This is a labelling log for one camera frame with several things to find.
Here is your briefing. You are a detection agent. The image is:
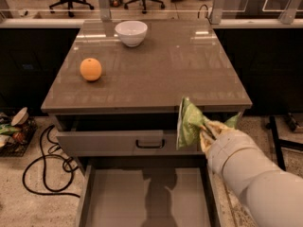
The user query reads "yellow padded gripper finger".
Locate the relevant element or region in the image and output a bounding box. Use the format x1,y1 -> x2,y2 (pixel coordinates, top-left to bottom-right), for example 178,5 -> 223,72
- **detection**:
204,121 -> 233,140
200,130 -> 216,153

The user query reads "green jalapeno chip bag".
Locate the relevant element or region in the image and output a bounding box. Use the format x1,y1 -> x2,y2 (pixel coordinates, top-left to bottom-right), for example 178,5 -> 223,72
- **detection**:
176,97 -> 240,150

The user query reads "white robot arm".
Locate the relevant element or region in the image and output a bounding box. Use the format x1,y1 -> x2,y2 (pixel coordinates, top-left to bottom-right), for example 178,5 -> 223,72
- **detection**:
200,120 -> 303,227

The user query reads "grey drawer cabinet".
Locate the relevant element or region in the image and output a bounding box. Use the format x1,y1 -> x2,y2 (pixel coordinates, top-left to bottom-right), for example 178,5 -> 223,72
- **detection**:
40,18 -> 254,227

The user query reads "open middle drawer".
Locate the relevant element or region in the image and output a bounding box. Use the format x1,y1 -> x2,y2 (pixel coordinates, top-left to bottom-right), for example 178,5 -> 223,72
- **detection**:
76,166 -> 223,227

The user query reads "green bag in basket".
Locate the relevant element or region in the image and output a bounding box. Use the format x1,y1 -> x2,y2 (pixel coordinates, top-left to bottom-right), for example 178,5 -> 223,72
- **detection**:
0,124 -> 21,135

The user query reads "black stand leg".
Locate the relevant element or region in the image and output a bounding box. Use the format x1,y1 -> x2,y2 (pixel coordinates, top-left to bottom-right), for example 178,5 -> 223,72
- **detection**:
266,115 -> 303,170

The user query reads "white ceramic bowl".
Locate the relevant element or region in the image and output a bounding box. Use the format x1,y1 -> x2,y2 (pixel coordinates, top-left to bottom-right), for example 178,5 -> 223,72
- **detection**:
115,21 -> 148,47

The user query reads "orange fruit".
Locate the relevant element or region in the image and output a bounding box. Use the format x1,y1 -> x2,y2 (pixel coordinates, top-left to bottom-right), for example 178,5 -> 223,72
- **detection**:
80,58 -> 102,81

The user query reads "white bowl in basket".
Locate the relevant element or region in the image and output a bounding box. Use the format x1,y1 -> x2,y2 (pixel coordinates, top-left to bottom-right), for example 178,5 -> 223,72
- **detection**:
11,107 -> 28,126

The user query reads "top drawer with handle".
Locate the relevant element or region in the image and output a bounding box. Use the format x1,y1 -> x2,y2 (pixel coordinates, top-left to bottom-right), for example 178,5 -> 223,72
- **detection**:
57,131 -> 204,157

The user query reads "grey metal post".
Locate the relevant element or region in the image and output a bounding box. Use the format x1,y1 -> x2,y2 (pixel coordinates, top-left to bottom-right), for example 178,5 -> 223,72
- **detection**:
98,0 -> 111,20
210,0 -> 225,25
278,0 -> 302,25

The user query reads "grey metal post far right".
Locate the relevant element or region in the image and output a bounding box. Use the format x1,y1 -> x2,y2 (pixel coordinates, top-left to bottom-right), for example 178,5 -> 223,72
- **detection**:
278,0 -> 302,25

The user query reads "black cable on floor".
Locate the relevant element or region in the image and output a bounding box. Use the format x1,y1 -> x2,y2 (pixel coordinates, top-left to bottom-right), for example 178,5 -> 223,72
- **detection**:
21,124 -> 81,199

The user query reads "grey metal post left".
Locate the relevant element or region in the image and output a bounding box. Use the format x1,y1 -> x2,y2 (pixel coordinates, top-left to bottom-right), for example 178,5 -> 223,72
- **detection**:
98,0 -> 111,20

